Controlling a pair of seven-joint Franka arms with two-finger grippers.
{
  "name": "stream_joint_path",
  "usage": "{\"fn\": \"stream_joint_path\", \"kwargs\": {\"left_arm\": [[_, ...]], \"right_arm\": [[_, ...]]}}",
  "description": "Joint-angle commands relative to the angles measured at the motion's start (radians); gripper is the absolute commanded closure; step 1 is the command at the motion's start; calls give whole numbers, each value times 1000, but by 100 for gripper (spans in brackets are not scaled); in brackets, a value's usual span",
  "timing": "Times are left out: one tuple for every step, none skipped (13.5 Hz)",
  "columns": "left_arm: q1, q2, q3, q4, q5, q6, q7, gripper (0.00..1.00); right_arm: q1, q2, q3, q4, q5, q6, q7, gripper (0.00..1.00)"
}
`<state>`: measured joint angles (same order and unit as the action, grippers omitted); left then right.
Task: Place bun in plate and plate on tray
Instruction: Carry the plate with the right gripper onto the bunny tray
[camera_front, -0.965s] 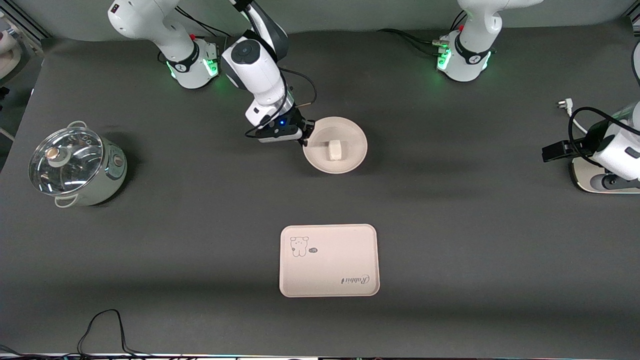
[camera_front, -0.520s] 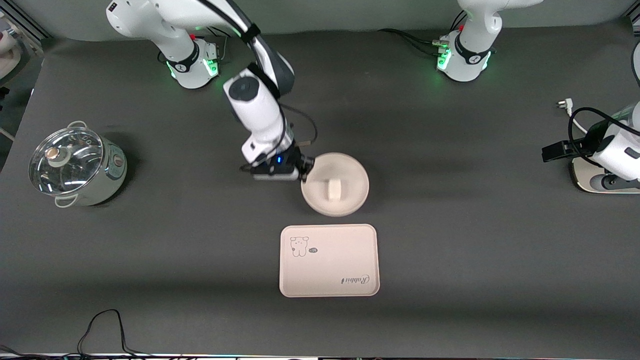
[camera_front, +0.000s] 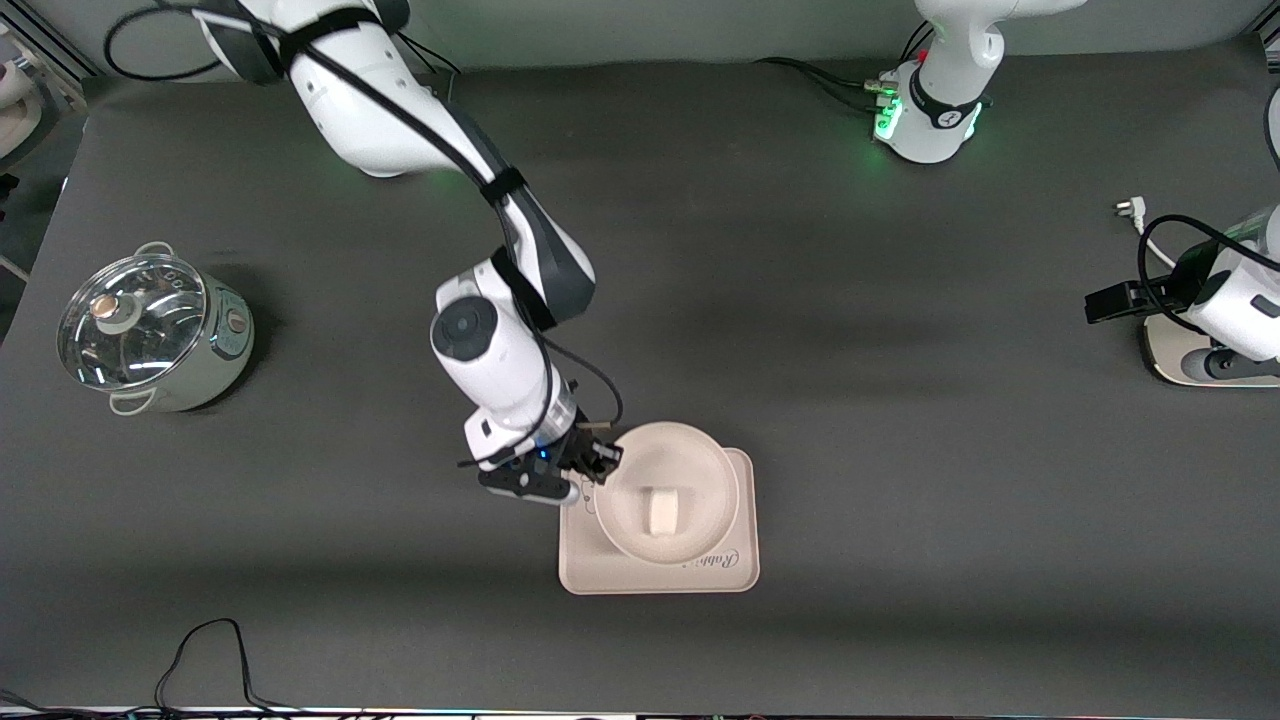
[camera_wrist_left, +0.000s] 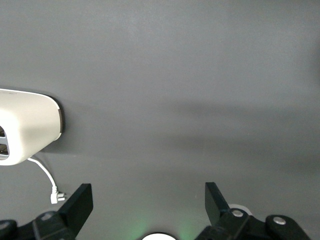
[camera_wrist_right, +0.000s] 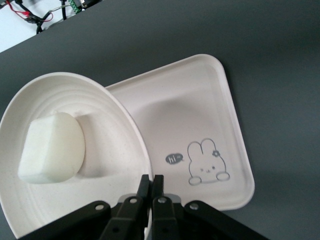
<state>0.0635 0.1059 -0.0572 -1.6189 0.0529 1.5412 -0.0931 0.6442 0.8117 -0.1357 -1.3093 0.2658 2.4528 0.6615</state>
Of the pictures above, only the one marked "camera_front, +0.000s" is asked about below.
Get small white bun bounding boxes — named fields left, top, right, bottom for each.
left=641, top=486, right=682, bottom=537

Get round beige plate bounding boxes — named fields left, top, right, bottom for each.
left=594, top=421, right=742, bottom=566

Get beige rectangular rabbit tray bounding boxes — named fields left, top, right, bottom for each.
left=558, top=448, right=761, bottom=596

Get white toaster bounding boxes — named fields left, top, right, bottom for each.
left=1143, top=315, right=1280, bottom=388

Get pale green electric pot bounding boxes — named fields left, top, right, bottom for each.
left=57, top=241, right=256, bottom=416

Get glass pot lid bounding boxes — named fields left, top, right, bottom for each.
left=57, top=253, right=209, bottom=391

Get beige background object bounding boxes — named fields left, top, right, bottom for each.
left=0, top=55, right=47, bottom=161

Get black left arm wrist cable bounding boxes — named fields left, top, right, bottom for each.
left=1138, top=215, right=1280, bottom=337

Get black arm wrist cable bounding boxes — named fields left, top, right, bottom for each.
left=104, top=0, right=627, bottom=471
left=1138, top=215, right=1280, bottom=337

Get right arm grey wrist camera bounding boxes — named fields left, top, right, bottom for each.
left=478, top=462, right=583, bottom=511

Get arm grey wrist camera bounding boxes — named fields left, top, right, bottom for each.
left=1180, top=345, right=1280, bottom=384
left=478, top=462, right=583, bottom=511

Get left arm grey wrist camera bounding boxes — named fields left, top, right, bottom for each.
left=1180, top=345, right=1280, bottom=384

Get white power cord with plug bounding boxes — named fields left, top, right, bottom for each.
left=1114, top=197, right=1179, bottom=271

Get thin black floor cable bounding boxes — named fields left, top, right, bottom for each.
left=0, top=618, right=366, bottom=720

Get black right arm wrist cable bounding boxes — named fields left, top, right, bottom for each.
left=104, top=0, right=627, bottom=471

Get black right arm base cables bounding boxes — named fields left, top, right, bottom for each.
left=398, top=33, right=463, bottom=103

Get black left arm base cable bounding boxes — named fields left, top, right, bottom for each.
left=753, top=55, right=896, bottom=113

